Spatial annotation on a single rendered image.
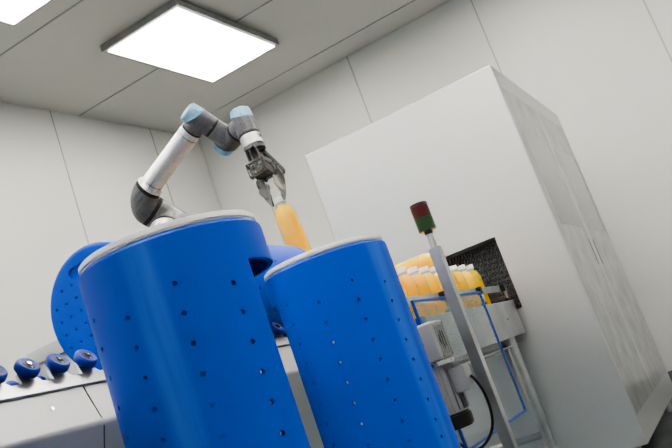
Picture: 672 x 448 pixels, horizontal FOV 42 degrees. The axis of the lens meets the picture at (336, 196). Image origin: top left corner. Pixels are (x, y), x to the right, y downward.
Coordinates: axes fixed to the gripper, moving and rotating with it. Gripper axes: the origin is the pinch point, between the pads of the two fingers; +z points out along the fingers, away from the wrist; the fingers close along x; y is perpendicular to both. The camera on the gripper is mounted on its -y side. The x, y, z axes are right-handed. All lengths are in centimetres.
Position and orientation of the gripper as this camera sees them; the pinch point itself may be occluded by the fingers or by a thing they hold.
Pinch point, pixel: (278, 200)
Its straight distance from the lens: 289.5
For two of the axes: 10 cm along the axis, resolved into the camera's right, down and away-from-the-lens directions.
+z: 3.7, 8.6, -3.4
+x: 8.3, -4.8, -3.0
